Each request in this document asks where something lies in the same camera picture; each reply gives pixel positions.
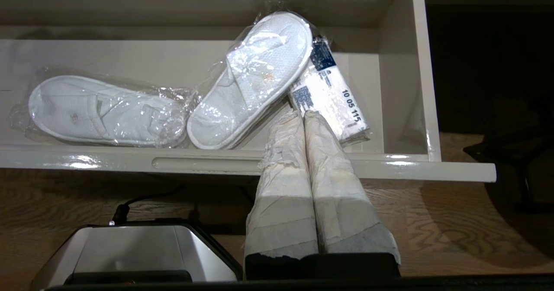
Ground white slippers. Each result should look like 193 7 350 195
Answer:
186 3 329 151
9 66 200 149

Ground right gripper right finger wrapped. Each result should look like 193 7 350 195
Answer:
303 110 401 265

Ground right gripper left finger wrapped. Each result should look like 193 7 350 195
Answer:
243 109 319 279

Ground white glossy low cabinet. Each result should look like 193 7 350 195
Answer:
0 0 407 28

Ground black power cable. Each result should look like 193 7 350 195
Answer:
110 186 184 226

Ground white packet with blue print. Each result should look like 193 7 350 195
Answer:
288 36 371 146

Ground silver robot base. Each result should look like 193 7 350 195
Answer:
29 223 244 291

